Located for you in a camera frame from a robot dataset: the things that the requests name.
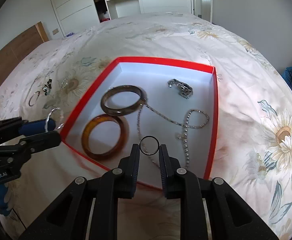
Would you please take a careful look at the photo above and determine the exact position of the wooden headboard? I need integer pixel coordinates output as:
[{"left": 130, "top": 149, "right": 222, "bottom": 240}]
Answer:
[{"left": 0, "top": 22, "right": 49, "bottom": 86}]

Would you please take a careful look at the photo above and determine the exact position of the black white bead bracelet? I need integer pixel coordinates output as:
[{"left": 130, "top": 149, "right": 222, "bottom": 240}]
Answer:
[{"left": 42, "top": 78, "right": 53, "bottom": 96}]

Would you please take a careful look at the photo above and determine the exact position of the long silver pearl necklace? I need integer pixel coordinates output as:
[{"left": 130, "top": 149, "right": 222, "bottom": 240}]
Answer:
[{"left": 137, "top": 97, "right": 211, "bottom": 173}]

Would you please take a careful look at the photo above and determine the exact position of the wall socket plate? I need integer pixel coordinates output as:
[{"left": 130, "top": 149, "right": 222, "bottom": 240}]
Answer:
[{"left": 52, "top": 29, "right": 59, "bottom": 35}]

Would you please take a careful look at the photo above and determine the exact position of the thin grey metal bangle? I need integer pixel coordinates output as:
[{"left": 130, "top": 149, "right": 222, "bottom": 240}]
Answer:
[{"left": 28, "top": 90, "right": 41, "bottom": 107}]

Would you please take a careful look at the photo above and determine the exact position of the dark olive bangle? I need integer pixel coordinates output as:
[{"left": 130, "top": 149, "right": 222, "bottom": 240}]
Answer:
[{"left": 100, "top": 85, "right": 146, "bottom": 116}]

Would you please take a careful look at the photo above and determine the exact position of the small blue item on bed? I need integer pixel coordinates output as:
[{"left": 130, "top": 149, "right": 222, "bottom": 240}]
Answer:
[{"left": 66, "top": 32, "right": 74, "bottom": 37}]

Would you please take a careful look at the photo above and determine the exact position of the white wardrobe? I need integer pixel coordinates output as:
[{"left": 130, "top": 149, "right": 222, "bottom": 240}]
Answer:
[{"left": 45, "top": 0, "right": 199, "bottom": 37}]

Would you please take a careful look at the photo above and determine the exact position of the floral white bed sheet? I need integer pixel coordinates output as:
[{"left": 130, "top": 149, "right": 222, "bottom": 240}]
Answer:
[{"left": 0, "top": 12, "right": 292, "bottom": 239}]

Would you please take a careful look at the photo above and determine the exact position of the red shallow cardboard box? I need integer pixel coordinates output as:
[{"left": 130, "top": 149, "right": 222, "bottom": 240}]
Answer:
[{"left": 60, "top": 57, "right": 218, "bottom": 188}]

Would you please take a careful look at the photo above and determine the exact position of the small silver beaded bracelet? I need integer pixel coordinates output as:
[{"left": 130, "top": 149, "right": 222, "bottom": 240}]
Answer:
[{"left": 44, "top": 107, "right": 65, "bottom": 132}]

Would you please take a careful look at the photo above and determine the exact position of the small dark ring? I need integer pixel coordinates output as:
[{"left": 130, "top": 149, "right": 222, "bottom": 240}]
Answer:
[{"left": 139, "top": 135, "right": 160, "bottom": 155}]

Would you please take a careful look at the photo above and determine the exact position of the red item in wardrobe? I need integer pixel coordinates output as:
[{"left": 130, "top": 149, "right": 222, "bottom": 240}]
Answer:
[{"left": 100, "top": 18, "right": 110, "bottom": 22}]

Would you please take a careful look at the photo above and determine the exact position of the silver watch chain bracelet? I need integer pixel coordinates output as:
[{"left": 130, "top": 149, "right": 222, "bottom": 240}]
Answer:
[{"left": 167, "top": 78, "right": 194, "bottom": 100}]

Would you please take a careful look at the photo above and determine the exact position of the amber resin bangle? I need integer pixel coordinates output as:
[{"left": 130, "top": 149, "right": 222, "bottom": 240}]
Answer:
[{"left": 81, "top": 114, "right": 129, "bottom": 160}]

